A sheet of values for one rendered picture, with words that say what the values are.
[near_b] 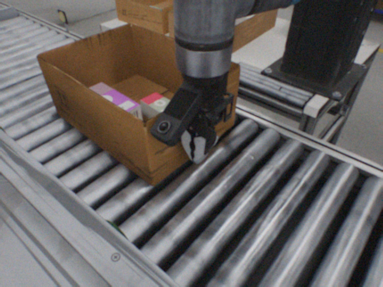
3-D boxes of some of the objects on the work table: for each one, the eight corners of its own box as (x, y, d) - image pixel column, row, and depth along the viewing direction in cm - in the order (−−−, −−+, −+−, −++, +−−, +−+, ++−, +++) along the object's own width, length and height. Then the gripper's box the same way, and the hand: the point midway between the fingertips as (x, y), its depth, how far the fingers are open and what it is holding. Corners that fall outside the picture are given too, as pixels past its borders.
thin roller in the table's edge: (306, 105, 88) (308, 99, 87) (228, 74, 102) (229, 69, 100) (309, 102, 89) (310, 96, 88) (232, 72, 103) (232, 67, 102)
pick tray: (276, 26, 129) (280, 1, 123) (226, 57, 107) (229, 29, 100) (221, 12, 143) (223, -11, 136) (167, 37, 120) (166, 12, 114)
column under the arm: (296, 48, 113) (322, -57, 91) (368, 69, 100) (418, -45, 78) (260, 74, 98) (280, -44, 76) (339, 102, 86) (391, -28, 63)
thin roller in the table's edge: (302, 108, 87) (304, 102, 86) (224, 77, 100) (224, 72, 99) (305, 105, 88) (307, 99, 87) (227, 75, 102) (228, 70, 100)
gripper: (243, 64, 49) (231, 156, 64) (200, 49, 54) (198, 138, 68) (211, 85, 44) (206, 179, 59) (167, 66, 49) (173, 158, 63)
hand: (194, 160), depth 61 cm, fingers closed
